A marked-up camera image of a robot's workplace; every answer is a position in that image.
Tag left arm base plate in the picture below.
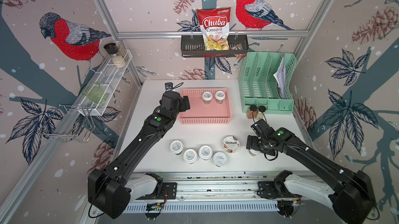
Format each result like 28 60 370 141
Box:
146 182 177 200

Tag white yogurt bottle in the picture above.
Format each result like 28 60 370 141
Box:
202 92 213 104
248 149 261 156
215 91 226 104

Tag pink plastic basket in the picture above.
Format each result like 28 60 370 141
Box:
178 88 232 124

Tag red Chuba chips bag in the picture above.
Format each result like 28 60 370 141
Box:
196 7 231 50

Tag orange spice bottle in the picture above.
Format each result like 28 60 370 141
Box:
247 104 258 120

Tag black wire wall basket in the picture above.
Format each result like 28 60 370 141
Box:
181 35 248 58

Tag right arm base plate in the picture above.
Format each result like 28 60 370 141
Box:
257 181 302 200

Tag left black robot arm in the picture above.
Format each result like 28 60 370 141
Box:
88 91 190 219

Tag Chobani yogurt cup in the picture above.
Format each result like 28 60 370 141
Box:
222 136 241 153

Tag beige spice bottle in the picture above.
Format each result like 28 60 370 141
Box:
255 105 266 120

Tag green plastic file organizer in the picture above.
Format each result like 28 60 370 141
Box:
239 52 297 115

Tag white wire wall shelf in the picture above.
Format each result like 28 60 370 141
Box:
78 50 132 116

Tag wire rack hanger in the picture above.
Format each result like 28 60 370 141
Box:
36 104 96 144

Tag papers in organizer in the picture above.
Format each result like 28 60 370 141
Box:
273 53 286 99

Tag green glass cup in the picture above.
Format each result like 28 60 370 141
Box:
82 83 108 104

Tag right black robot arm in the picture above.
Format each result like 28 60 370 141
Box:
246 119 376 224

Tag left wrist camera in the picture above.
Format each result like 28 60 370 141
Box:
165 82 174 92

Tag green yogurt cup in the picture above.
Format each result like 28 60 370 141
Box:
169 140 184 155
213 152 228 167
198 145 213 161
183 149 197 164

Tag black lid spice jar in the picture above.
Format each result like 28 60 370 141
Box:
104 43 126 69

